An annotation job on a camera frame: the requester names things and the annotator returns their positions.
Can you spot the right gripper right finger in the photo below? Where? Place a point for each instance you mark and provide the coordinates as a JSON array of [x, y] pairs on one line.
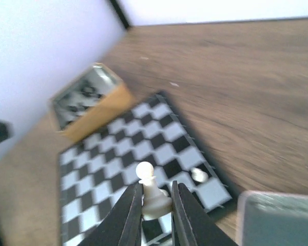
[[190, 225]]

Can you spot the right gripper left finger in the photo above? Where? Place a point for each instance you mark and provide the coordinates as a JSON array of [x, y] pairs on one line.
[[122, 225]]

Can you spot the white pawn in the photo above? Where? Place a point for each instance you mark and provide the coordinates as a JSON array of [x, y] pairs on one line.
[[199, 175], [155, 202]]

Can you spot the black chess pieces pile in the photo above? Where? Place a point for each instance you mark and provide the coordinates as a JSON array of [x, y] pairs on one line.
[[76, 102]]

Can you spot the black and white chessboard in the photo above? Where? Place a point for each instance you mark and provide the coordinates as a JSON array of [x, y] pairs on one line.
[[151, 144]]

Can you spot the pink tin box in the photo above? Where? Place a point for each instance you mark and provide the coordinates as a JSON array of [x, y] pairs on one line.
[[269, 218]]

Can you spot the yellow tin box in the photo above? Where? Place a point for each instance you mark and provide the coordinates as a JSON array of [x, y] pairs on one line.
[[116, 100]]

